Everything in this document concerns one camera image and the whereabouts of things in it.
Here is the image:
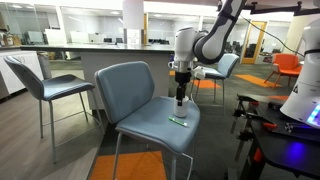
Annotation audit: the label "white round pillar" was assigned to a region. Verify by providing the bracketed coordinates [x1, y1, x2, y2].
[121, 0, 145, 46]

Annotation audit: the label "grey counter island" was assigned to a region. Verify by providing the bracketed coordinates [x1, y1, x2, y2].
[19, 43, 214, 111]

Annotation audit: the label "black robot table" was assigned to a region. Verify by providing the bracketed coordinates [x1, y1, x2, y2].
[228, 93, 320, 180]

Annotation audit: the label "green marker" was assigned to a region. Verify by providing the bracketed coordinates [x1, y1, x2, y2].
[167, 115, 189, 129]

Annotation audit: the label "blue padded chair metal legs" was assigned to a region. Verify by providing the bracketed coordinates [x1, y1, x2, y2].
[94, 60, 202, 180]

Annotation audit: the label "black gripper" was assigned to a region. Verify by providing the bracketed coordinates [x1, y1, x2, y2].
[174, 70, 193, 107]

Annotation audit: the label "white paper sign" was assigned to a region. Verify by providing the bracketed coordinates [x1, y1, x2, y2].
[126, 28, 141, 45]

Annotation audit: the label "black camera mount rod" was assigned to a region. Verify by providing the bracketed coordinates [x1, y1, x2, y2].
[249, 0, 320, 17]

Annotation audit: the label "blue bar chair dark shell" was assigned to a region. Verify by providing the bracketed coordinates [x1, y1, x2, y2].
[3, 55, 106, 165]

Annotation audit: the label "orange armchair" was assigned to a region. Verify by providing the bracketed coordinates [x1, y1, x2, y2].
[263, 53, 304, 90]

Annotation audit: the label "black clamp orange handle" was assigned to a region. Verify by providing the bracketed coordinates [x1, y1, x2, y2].
[233, 99, 278, 131]
[234, 129, 265, 164]

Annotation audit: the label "grey office desk chair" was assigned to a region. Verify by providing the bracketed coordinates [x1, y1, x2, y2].
[24, 30, 45, 46]

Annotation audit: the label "grey trash bin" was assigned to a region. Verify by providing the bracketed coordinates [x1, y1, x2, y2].
[36, 51, 53, 81]

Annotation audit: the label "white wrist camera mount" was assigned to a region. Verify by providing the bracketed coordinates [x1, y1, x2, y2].
[168, 60, 208, 81]

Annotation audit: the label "light blue office chair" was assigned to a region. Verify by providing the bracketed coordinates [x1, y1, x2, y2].
[190, 53, 240, 116]

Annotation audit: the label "yellow door frame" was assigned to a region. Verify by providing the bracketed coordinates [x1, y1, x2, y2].
[240, 20, 269, 65]

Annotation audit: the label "white kitchen base cabinet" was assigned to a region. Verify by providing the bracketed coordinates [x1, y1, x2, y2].
[0, 49, 45, 101]

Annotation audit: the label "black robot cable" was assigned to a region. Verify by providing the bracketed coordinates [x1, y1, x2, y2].
[238, 14, 298, 58]

